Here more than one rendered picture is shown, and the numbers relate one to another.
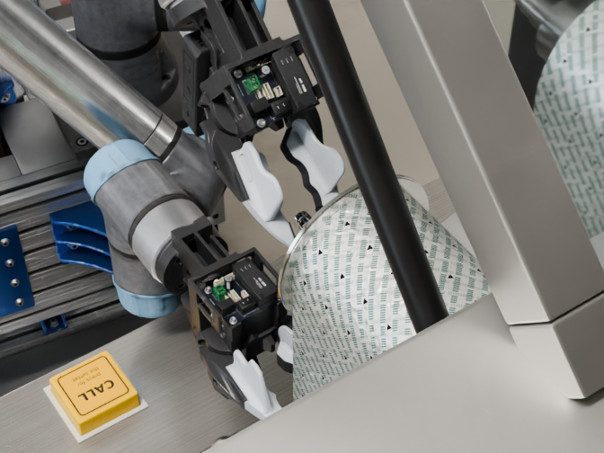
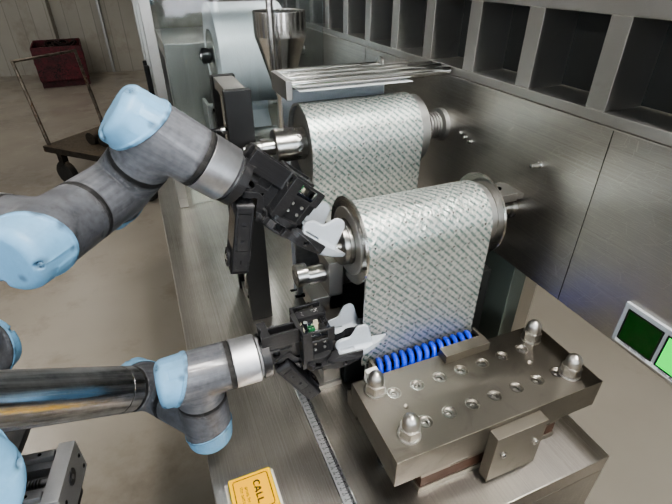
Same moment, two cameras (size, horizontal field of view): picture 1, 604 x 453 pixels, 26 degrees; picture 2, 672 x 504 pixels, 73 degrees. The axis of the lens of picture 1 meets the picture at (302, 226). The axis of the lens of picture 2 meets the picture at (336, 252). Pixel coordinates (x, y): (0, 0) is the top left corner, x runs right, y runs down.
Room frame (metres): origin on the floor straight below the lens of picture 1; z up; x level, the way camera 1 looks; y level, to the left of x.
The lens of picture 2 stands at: (0.60, 0.59, 1.63)
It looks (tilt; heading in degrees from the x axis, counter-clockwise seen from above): 32 degrees down; 282
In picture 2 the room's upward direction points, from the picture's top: straight up
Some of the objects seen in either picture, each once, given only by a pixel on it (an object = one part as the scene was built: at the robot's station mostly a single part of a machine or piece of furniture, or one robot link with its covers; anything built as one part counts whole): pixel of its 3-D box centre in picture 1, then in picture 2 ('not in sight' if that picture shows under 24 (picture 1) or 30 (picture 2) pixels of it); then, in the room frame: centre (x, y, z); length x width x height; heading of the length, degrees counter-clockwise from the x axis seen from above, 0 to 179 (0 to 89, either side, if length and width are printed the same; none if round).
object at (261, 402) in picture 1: (261, 386); (362, 337); (0.67, 0.04, 1.12); 0.09 x 0.03 x 0.06; 26
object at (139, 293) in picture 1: (154, 252); (198, 412); (0.92, 0.16, 1.01); 0.11 x 0.08 x 0.11; 163
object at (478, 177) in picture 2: not in sight; (477, 213); (0.49, -0.19, 1.25); 0.15 x 0.01 x 0.15; 124
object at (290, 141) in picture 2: not in sight; (288, 144); (0.86, -0.24, 1.34); 0.06 x 0.06 x 0.06; 34
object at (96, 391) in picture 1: (94, 392); (254, 496); (0.81, 0.22, 0.91); 0.07 x 0.07 x 0.02; 34
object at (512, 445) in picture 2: not in sight; (513, 447); (0.41, 0.08, 0.97); 0.10 x 0.03 x 0.11; 34
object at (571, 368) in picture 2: not in sight; (573, 364); (0.31, -0.04, 1.05); 0.04 x 0.04 x 0.04
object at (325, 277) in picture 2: not in sight; (322, 324); (0.76, -0.05, 1.05); 0.06 x 0.05 x 0.31; 34
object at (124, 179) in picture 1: (138, 198); (195, 375); (0.90, 0.16, 1.11); 0.11 x 0.08 x 0.09; 34
